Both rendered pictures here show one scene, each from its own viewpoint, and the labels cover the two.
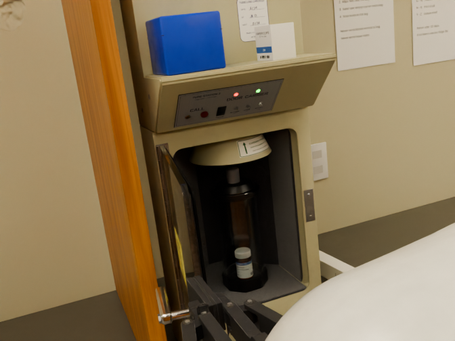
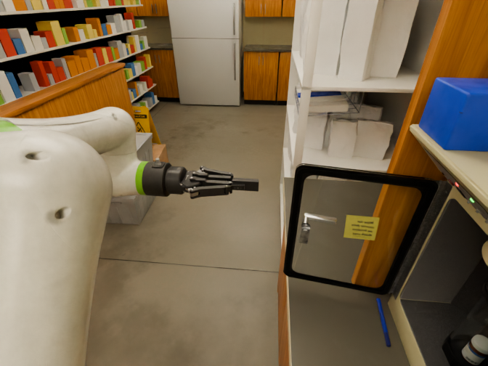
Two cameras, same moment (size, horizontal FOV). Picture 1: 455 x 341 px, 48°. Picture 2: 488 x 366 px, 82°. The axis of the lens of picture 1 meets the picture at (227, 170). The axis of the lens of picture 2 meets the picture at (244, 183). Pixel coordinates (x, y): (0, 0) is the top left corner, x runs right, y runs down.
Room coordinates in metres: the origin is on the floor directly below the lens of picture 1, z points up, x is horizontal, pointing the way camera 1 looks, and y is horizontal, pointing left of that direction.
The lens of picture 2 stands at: (0.72, -0.51, 1.71)
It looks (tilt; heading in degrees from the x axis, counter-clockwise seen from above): 34 degrees down; 115
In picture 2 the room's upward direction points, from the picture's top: straight up
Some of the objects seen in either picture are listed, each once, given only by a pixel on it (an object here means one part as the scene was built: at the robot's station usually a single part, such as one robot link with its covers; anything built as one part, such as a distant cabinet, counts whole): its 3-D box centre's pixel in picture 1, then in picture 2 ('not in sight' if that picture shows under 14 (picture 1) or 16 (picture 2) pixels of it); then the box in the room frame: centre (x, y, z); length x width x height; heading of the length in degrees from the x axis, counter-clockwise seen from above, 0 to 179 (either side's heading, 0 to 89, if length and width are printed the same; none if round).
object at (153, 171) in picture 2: not in sight; (160, 178); (0.25, -0.04, 1.31); 0.09 x 0.06 x 0.12; 110
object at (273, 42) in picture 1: (275, 42); not in sight; (0.92, -0.11, 1.54); 0.05 x 0.05 x 0.06; 28
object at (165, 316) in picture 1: (175, 302); not in sight; (0.66, 0.10, 1.20); 0.10 x 0.05 x 0.03; 11
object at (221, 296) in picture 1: (235, 307); (234, 188); (0.45, 0.01, 1.30); 0.05 x 0.03 x 0.01; 20
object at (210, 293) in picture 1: (208, 302); (245, 185); (0.46, 0.03, 1.30); 0.07 x 0.01 x 0.03; 20
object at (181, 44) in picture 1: (185, 44); (471, 113); (0.87, 0.04, 1.56); 0.10 x 0.10 x 0.09; 20
